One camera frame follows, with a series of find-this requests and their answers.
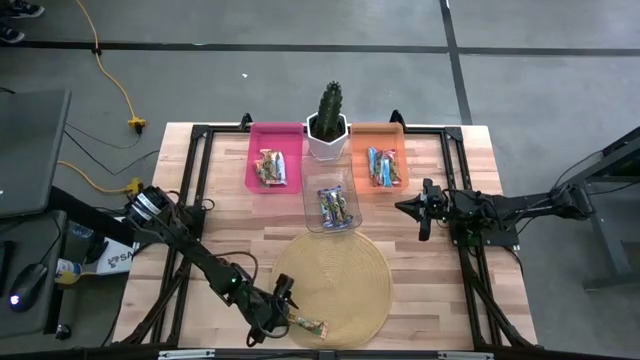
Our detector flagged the thin black floor cable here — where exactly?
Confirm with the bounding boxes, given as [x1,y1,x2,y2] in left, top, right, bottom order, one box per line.
[63,129,161,178]

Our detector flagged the dark grey laptop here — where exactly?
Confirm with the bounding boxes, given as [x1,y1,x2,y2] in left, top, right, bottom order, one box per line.
[0,89,72,220]

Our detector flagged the red-ended granola bar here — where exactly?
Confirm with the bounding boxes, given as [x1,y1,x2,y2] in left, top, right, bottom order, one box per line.
[387,148,403,185]

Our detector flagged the pink plastic bin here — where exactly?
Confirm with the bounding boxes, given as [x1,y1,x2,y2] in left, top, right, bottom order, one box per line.
[244,122,305,195]

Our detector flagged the silver metal bracket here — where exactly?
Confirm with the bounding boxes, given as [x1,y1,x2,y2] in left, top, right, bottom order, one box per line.
[438,350,495,360]
[158,349,216,360]

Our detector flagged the black metal beam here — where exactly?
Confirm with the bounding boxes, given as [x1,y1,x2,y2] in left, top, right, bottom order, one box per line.
[48,185,137,247]

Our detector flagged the grey desk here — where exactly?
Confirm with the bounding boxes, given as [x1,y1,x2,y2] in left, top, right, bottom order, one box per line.
[0,209,69,337]

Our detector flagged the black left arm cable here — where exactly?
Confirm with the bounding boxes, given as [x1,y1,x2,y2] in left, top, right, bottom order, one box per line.
[213,249,259,282]

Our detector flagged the white hexagonal plant pot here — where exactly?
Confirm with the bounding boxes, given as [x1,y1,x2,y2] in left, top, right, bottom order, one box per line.
[305,112,350,162]

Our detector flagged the round woven placemat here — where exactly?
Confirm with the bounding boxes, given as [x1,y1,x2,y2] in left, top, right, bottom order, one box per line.
[269,230,395,350]

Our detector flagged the blue granola bar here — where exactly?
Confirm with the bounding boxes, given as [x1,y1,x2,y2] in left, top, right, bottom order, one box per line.
[377,149,392,189]
[367,146,380,184]

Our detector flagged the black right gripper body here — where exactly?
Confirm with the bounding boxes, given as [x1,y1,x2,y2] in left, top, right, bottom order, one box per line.
[419,178,451,241]

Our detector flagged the yellow-labelled bottle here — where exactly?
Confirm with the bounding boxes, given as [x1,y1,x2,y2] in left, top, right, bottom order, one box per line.
[53,257,85,286]

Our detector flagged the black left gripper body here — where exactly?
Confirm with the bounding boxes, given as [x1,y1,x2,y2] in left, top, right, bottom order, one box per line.
[244,292,291,346]

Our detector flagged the green cactus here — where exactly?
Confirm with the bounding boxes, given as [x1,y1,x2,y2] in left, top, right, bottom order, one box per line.
[316,80,345,142]

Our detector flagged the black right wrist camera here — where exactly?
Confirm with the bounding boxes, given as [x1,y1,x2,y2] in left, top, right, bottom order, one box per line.
[422,178,447,201]

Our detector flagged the dark metal table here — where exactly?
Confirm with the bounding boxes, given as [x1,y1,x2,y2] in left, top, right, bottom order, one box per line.
[549,124,640,291]

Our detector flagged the black computer mouse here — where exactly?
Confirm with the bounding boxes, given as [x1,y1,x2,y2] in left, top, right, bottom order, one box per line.
[8,263,49,314]

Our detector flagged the orange plastic bin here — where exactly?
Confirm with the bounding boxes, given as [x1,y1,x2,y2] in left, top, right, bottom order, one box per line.
[349,122,410,195]

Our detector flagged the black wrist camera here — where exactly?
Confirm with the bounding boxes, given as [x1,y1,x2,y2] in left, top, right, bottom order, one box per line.
[272,272,297,301]
[422,178,447,201]

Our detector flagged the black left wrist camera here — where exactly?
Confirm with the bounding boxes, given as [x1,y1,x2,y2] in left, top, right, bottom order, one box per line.
[272,272,297,301]

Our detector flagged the white printed cardboard box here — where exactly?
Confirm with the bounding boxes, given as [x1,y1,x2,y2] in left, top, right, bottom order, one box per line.
[93,238,136,277]

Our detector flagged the clear plastic bin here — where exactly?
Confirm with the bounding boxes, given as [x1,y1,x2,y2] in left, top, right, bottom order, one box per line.
[301,154,363,235]

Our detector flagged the yellow extension cable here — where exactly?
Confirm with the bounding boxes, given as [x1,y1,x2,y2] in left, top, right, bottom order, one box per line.
[73,0,149,135]
[56,159,145,196]

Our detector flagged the person's shoe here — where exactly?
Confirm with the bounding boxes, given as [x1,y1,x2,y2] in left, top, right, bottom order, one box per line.
[5,0,45,18]
[0,24,26,45]

